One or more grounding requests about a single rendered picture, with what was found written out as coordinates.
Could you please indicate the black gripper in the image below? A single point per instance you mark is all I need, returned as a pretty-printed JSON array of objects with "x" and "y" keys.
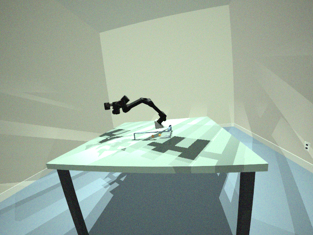
[{"x": 117, "y": 104}]

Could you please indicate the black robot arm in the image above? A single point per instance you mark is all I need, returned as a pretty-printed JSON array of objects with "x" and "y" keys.
[{"x": 146, "y": 101}]

